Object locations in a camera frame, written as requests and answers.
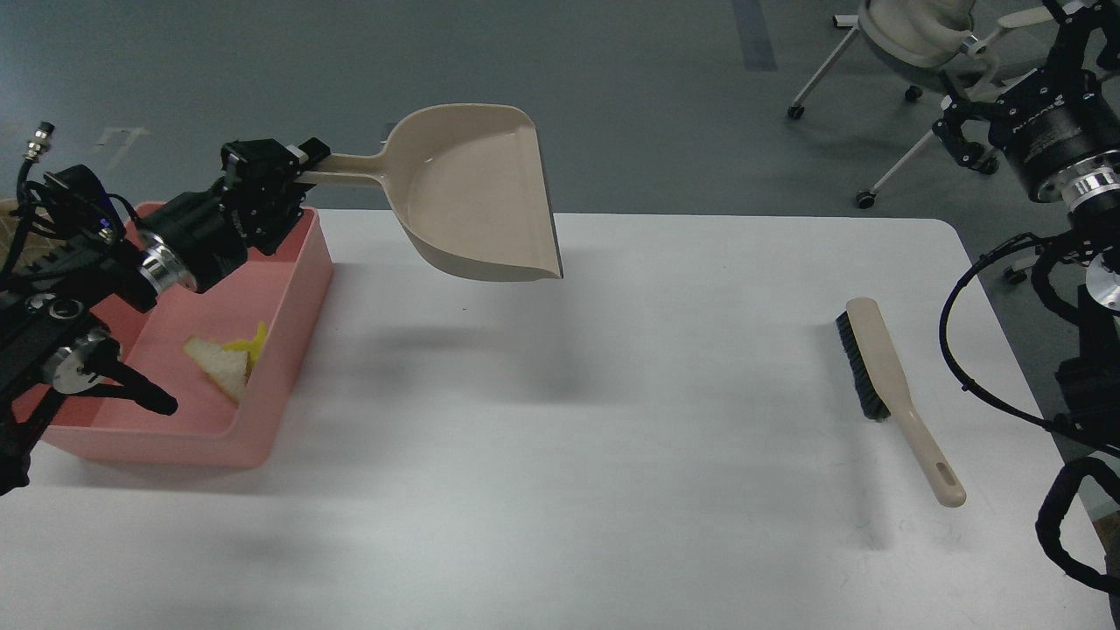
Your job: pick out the yellow sponge piece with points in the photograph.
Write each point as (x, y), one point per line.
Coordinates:
(252, 347)

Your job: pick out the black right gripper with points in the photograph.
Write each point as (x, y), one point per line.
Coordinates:
(1054, 131)

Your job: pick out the beige plastic dustpan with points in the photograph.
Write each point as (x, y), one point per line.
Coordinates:
(467, 185)

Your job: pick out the grey white office chair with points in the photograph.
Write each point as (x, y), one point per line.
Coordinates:
(920, 39)

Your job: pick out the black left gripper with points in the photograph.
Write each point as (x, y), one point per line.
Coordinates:
(200, 238)

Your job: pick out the pink plastic bin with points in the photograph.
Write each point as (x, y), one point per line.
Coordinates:
(285, 290)

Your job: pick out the beige hand brush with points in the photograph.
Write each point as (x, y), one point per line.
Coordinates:
(883, 391)

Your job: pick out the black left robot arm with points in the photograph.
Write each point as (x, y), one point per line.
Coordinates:
(76, 244)

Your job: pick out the white bread slice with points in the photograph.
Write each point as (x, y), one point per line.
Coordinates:
(225, 369)

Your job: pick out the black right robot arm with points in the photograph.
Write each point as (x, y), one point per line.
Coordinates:
(1074, 277)

